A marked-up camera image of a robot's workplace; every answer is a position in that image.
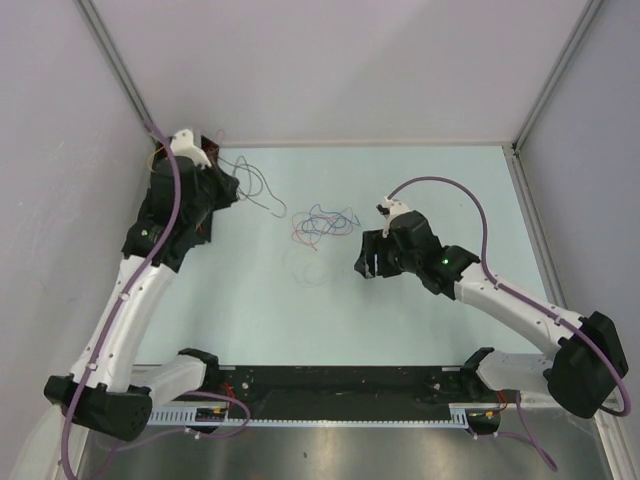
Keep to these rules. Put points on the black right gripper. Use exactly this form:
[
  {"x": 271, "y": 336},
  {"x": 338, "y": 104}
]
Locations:
[{"x": 373, "y": 243}]

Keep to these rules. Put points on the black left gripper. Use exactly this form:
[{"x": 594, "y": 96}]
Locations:
[{"x": 227, "y": 185}]

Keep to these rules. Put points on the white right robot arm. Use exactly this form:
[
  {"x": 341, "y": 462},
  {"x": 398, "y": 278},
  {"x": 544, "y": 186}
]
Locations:
[{"x": 580, "y": 358}]

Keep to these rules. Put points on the black compartment storage bin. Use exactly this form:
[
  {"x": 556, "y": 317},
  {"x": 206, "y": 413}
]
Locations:
[{"x": 208, "y": 188}]

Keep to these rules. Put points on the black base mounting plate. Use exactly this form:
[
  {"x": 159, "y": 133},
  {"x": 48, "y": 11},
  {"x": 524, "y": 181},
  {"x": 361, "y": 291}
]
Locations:
[{"x": 360, "y": 387}]

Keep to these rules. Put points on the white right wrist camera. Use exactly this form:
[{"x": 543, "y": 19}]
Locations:
[{"x": 391, "y": 209}]

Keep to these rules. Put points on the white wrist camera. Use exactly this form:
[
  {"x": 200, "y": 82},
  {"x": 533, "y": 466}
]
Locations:
[
  {"x": 391, "y": 209},
  {"x": 184, "y": 143}
]

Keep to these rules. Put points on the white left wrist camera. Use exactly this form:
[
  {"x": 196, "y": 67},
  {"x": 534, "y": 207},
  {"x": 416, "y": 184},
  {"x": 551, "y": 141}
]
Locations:
[{"x": 184, "y": 143}]

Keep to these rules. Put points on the aluminium corner post right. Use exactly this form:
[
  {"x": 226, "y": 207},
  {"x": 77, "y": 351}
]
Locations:
[{"x": 569, "y": 51}]

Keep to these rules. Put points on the aluminium corner post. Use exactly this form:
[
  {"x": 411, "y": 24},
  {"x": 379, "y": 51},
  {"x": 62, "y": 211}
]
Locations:
[
  {"x": 569, "y": 51},
  {"x": 110, "y": 52}
]

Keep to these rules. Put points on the grey slotted cable duct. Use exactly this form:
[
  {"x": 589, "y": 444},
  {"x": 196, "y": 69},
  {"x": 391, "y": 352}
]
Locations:
[{"x": 192, "y": 415}]

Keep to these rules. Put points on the aluminium corner post left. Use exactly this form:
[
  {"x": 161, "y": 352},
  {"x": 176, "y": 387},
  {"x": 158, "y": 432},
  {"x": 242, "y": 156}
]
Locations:
[{"x": 110, "y": 52}]

